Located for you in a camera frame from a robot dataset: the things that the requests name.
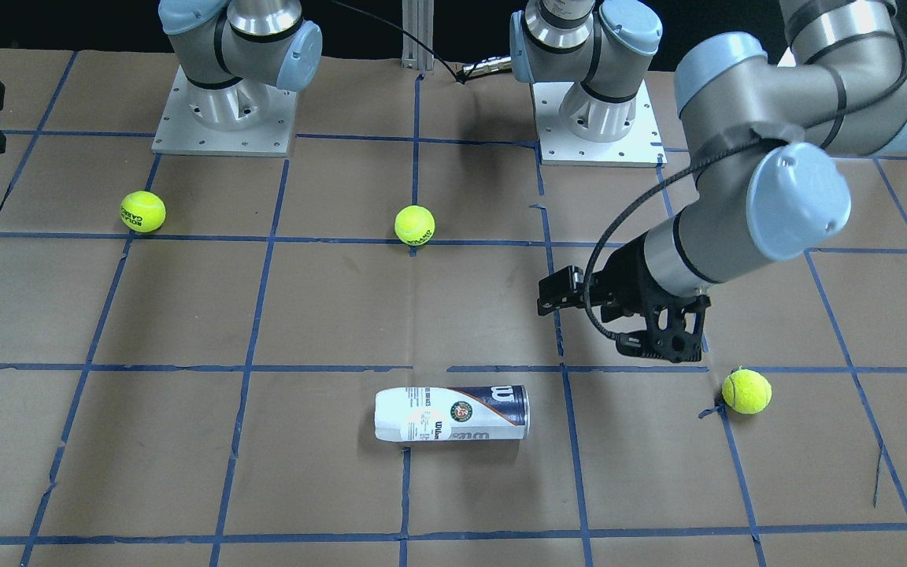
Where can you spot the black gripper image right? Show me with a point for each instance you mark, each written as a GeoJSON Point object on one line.
{"type": "Point", "coordinates": [633, 277]}

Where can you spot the Wilson tennis ball can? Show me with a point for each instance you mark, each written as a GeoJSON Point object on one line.
{"type": "Point", "coordinates": [452, 414]}

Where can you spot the metal base plate arm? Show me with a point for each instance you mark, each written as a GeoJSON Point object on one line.
{"type": "Point", "coordinates": [576, 129]}
{"type": "Point", "coordinates": [247, 119]}

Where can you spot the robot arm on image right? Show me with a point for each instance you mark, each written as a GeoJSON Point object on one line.
{"type": "Point", "coordinates": [762, 185]}

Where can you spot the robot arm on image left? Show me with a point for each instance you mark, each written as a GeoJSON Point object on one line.
{"type": "Point", "coordinates": [242, 66]}

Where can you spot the tennis ball centre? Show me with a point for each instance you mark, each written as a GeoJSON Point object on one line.
{"type": "Point", "coordinates": [414, 225]}

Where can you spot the tennis ball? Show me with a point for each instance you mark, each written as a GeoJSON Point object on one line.
{"type": "Point", "coordinates": [414, 225]}
{"type": "Point", "coordinates": [746, 391]}
{"type": "Point", "coordinates": [143, 211]}

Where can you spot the tennis ball front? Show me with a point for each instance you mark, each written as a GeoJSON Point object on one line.
{"type": "Point", "coordinates": [746, 391]}

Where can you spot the aluminium frame post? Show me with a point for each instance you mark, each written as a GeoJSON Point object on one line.
{"type": "Point", "coordinates": [417, 19]}

